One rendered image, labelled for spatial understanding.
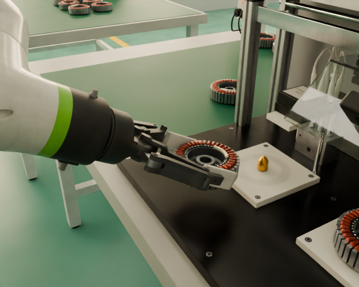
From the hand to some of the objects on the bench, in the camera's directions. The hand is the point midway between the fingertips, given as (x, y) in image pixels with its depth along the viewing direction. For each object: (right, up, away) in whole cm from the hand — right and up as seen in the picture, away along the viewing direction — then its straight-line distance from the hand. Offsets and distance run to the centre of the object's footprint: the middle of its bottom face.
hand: (204, 160), depth 64 cm
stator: (+24, -12, -9) cm, 28 cm away
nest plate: (+12, -3, +10) cm, 15 cm away
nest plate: (+24, -14, -8) cm, 28 cm away
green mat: (+6, +24, +60) cm, 65 cm away
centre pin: (+12, -2, +9) cm, 15 cm away
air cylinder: (+24, +1, +16) cm, 29 cm away
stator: (+10, +16, +46) cm, 50 cm away
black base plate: (+19, -10, +2) cm, 21 cm away
